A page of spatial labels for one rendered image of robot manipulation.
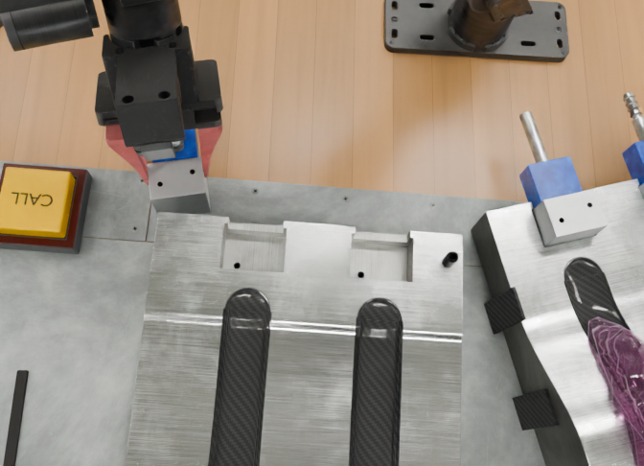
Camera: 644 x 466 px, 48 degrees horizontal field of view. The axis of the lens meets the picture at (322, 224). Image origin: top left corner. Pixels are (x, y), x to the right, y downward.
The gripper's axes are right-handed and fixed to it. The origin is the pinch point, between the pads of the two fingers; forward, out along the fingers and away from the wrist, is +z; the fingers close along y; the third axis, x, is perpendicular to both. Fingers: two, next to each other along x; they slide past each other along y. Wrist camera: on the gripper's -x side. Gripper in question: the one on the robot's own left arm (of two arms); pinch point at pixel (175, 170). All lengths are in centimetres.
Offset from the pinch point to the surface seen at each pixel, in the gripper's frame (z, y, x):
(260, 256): 3.4, 6.5, -9.3
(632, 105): -1.0, 44.4, -0.5
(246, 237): 2.5, 5.6, -7.7
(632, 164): 2.4, 42.9, -5.1
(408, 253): 3.9, 19.4, -11.1
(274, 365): 6.2, 6.3, -19.0
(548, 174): 1.1, 33.8, -6.3
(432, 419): 9.4, 18.2, -24.2
